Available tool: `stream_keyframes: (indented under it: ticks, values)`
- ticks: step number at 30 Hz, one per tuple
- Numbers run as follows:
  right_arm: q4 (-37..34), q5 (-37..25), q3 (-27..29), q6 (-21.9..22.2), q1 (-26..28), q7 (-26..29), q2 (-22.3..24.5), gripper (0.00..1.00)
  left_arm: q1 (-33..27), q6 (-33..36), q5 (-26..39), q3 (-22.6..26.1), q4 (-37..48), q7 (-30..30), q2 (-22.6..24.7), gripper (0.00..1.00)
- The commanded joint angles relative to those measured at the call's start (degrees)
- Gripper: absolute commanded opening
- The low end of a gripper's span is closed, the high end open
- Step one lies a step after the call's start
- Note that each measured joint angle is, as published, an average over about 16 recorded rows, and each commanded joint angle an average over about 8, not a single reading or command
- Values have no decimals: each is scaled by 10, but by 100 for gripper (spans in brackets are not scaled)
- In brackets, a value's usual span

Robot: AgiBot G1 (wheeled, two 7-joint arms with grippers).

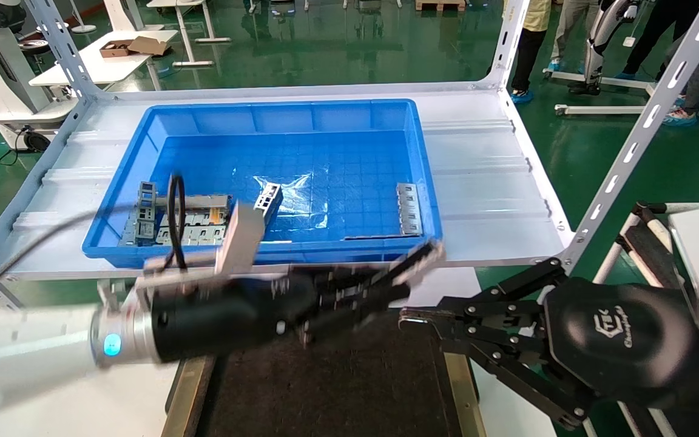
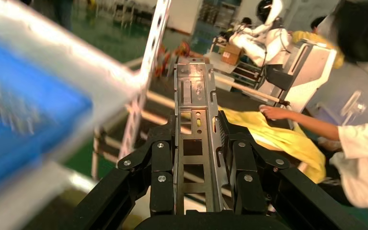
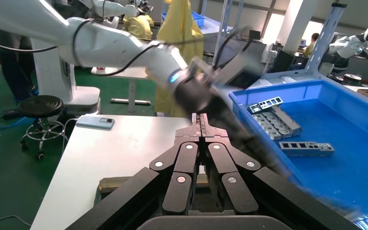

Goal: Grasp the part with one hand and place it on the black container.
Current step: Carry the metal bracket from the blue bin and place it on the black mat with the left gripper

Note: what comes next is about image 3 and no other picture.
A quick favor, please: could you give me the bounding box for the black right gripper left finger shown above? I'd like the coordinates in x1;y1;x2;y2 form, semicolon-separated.
66;113;202;230

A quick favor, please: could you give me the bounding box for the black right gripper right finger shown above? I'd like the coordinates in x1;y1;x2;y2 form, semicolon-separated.
202;114;359;230

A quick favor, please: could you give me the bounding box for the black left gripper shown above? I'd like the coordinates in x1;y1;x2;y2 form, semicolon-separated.
173;68;286;175

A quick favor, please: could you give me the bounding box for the black monitor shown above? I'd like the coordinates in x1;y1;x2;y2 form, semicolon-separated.
271;50;296;74

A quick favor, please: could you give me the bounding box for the light blue smartphone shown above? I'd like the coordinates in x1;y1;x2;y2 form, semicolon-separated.
76;115;115;130

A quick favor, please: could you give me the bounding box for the large blue plastic bin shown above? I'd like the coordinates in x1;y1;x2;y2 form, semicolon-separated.
228;79;368;230

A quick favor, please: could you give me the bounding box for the person in yellow coat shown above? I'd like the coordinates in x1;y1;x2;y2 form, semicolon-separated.
123;0;155;41
303;33;320;58

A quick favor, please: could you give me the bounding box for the yellow hanging coat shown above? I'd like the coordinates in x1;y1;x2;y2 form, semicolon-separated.
146;0;205;118

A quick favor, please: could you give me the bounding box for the small blue storage crate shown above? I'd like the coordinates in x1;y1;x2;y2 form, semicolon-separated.
161;12;206;28

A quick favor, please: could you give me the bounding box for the white humanoid robot black visor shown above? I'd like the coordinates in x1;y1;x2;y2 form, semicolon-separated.
328;23;368;74

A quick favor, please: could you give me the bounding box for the black stool chrome base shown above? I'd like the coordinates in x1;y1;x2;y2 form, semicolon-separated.
18;95;69;161

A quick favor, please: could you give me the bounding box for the white robot body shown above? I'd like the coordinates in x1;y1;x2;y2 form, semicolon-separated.
31;38;102;115

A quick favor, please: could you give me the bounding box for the black power brick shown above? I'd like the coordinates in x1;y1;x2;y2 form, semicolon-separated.
2;109;21;120

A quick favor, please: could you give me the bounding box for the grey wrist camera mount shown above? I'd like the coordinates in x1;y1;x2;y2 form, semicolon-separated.
192;27;264;90

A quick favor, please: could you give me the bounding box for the white pedestal table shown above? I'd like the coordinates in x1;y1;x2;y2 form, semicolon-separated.
91;67;153;107

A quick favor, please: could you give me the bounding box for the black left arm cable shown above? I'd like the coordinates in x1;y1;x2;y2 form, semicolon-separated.
0;18;172;78

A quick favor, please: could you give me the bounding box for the blue floor cable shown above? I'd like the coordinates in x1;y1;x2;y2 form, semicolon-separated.
0;113;37;131

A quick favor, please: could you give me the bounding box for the white floor cable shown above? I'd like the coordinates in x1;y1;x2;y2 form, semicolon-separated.
0;215;23;228

